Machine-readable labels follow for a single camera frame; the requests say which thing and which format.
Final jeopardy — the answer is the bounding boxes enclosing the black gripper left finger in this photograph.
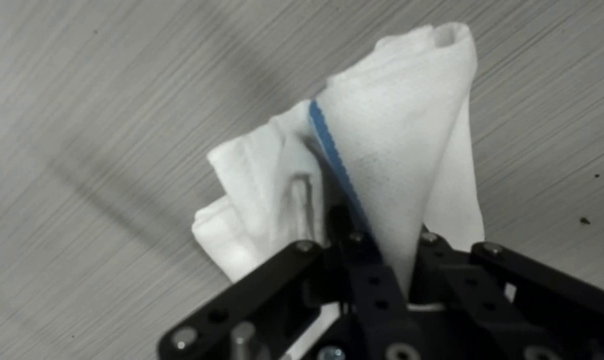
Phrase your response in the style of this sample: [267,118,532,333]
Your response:
[157,204,412,360]

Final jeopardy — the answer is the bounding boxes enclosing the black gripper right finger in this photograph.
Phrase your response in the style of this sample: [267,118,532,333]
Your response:
[411,226,604,360]

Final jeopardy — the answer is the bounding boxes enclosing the white dish cloth blue stripes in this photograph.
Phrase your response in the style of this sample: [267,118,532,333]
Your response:
[190,21,488,297]

